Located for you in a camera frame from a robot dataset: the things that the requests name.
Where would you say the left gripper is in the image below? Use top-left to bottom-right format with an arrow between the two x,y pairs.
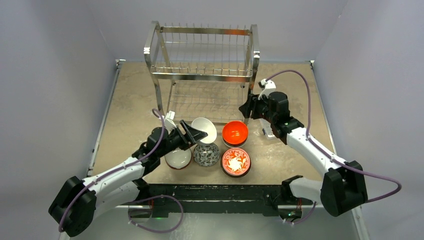
157,120 -> 207,158

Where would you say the grey leaf pattern bowl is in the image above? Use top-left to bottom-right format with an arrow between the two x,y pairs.
193,143 -> 220,167

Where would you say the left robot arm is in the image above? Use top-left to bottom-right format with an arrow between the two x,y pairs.
48,119 -> 217,237

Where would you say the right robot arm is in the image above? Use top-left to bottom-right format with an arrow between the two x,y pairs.
239,91 -> 368,217

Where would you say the steel two-tier dish rack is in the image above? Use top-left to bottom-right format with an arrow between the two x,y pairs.
143,21 -> 260,125

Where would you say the white red-rimmed bowl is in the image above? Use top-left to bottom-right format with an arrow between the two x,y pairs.
164,148 -> 193,170

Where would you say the clear plastic screw box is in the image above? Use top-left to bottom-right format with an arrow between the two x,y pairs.
259,118 -> 277,140

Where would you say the red floral pattern bowl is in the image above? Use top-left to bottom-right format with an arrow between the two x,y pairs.
220,148 -> 252,178

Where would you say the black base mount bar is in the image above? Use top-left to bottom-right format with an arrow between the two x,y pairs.
127,183 -> 313,218

